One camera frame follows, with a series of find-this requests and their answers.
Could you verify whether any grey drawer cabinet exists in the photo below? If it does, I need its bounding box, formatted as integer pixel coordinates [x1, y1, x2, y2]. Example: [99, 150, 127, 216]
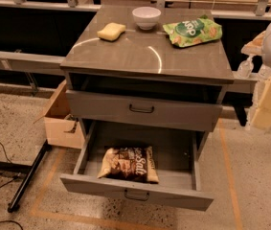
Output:
[59, 5, 235, 212]

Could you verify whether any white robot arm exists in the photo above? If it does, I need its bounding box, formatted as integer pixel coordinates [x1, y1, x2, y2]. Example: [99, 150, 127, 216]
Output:
[237, 23, 271, 130]

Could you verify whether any grey metal shelf rail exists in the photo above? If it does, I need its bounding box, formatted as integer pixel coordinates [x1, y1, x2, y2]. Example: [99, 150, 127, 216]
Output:
[0, 51, 64, 76]

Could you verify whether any clear sanitizer bottle left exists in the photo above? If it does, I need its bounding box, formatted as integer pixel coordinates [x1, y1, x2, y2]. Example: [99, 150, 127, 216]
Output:
[237, 55, 254, 79]

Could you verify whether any green chip bag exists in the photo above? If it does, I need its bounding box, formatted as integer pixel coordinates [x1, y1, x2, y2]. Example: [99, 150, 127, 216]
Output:
[163, 15, 222, 48]

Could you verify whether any open grey middle drawer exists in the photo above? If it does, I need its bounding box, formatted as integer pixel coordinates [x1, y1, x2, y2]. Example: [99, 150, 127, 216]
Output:
[60, 122, 214, 211]

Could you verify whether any white bowl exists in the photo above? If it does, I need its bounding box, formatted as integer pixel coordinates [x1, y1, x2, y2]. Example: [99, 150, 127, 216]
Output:
[132, 7, 161, 30]

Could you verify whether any cardboard box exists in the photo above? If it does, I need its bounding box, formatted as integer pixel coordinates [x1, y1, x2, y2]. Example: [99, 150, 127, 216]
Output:
[36, 80, 85, 149]

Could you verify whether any brown chip bag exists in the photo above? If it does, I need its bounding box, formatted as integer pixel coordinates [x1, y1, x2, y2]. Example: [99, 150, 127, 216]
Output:
[98, 147, 159, 183]

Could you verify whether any closed grey upper drawer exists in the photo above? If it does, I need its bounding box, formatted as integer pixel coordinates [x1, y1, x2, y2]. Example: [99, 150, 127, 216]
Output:
[66, 90, 222, 131]

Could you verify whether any black metal stand leg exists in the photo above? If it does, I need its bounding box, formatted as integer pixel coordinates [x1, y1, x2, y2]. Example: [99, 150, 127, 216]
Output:
[0, 141, 52, 213]

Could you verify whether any yellow sponge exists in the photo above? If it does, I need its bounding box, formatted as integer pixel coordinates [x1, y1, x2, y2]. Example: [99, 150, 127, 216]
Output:
[97, 22, 126, 41]

